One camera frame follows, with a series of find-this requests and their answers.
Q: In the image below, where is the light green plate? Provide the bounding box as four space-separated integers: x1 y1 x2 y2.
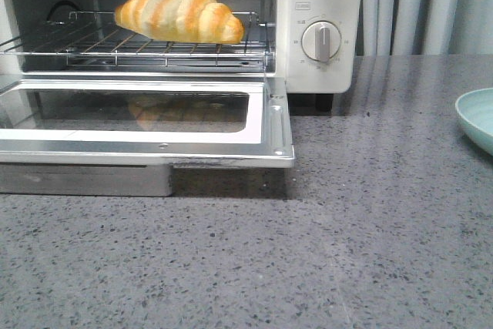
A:
455 88 493 156

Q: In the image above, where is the toaster oven glass door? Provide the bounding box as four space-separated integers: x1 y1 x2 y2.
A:
1 74 295 196

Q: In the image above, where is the striped croissant bread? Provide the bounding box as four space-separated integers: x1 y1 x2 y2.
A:
114 0 244 44

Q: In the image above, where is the white pleated curtain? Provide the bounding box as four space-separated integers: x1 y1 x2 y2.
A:
356 0 492 56

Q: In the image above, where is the metal wire oven rack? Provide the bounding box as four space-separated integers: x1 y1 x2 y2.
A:
1 11 275 72

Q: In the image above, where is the white Toshiba toaster oven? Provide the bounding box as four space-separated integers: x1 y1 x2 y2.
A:
0 0 364 114

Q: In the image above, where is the lower timer knob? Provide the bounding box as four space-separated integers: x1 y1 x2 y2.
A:
301 21 341 63

